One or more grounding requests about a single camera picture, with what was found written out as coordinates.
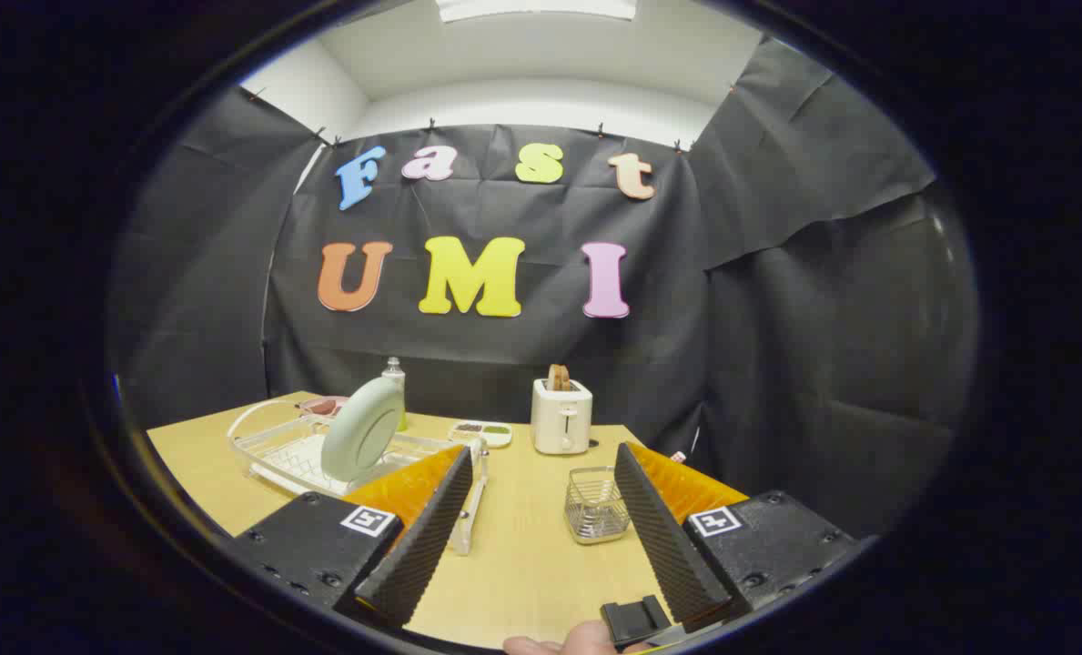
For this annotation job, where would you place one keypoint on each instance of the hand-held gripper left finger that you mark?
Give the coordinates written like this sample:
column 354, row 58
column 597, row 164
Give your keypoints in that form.
column 422, row 546

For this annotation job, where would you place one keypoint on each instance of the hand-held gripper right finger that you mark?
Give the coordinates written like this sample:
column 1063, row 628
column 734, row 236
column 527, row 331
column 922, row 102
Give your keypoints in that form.
column 663, row 537

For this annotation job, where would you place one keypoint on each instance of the light green plate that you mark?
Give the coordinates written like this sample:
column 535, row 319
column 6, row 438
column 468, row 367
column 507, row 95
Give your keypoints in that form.
column 358, row 432

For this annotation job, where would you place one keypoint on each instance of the pink plate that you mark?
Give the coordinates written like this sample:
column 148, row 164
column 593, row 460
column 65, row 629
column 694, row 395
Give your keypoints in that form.
column 308, row 409

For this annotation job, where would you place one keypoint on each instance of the white divided tray with grains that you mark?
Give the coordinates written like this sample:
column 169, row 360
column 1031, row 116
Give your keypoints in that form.
column 481, row 434

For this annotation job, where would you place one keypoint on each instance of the white toaster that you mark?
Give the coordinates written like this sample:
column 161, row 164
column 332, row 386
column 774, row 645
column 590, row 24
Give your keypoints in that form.
column 561, row 423

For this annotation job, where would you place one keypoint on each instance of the brown meat piece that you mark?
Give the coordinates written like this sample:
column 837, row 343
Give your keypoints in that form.
column 322, row 407

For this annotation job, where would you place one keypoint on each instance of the clear bottle with green drink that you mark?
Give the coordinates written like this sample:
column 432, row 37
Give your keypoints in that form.
column 395, row 373

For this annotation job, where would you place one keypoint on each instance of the black backdrop cloth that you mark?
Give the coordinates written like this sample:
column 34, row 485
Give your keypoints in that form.
column 777, row 318

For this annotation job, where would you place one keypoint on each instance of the ceiling light panel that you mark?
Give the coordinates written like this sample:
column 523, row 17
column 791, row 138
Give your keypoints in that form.
column 536, row 7

